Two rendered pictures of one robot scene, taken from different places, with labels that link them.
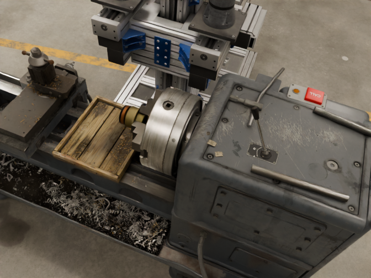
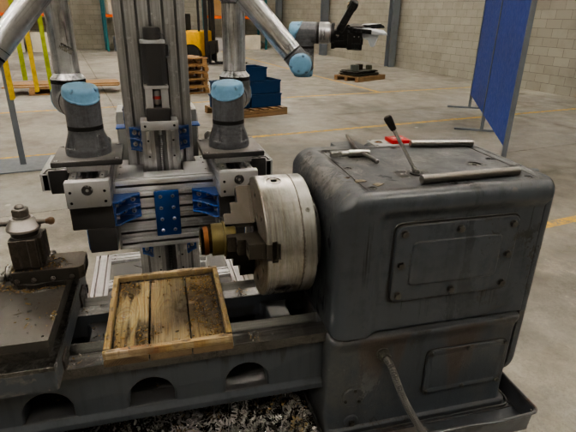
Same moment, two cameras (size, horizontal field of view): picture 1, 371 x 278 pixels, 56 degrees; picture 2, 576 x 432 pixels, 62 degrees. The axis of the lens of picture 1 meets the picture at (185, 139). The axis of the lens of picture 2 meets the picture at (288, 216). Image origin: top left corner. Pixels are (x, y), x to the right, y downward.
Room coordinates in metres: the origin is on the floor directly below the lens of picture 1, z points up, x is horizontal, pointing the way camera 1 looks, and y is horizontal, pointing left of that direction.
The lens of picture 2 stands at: (-0.20, 0.62, 1.62)
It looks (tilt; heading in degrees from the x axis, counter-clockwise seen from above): 23 degrees down; 330
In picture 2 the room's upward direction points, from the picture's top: 1 degrees clockwise
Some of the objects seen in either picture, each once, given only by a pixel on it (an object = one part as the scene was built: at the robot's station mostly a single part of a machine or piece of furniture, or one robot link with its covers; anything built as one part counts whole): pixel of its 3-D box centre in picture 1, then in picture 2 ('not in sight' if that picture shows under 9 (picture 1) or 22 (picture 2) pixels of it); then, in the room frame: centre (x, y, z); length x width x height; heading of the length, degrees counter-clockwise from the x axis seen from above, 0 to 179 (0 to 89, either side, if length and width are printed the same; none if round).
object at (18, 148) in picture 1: (31, 105); (12, 324); (1.00, 0.71, 0.90); 0.47 x 0.30 x 0.06; 164
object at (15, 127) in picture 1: (39, 99); (30, 300); (1.00, 0.66, 0.95); 0.43 x 0.17 x 0.05; 164
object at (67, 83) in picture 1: (51, 84); (45, 271); (1.06, 0.61, 0.99); 0.20 x 0.10 x 0.05; 74
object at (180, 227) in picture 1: (238, 232); (385, 392); (0.73, -0.33, 0.43); 0.60 x 0.48 x 0.86; 74
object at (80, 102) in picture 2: not in sight; (81, 104); (1.57, 0.40, 1.33); 0.13 x 0.12 x 0.14; 7
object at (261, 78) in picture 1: (266, 86); (347, 148); (0.95, -0.27, 1.24); 0.09 x 0.08 x 0.03; 74
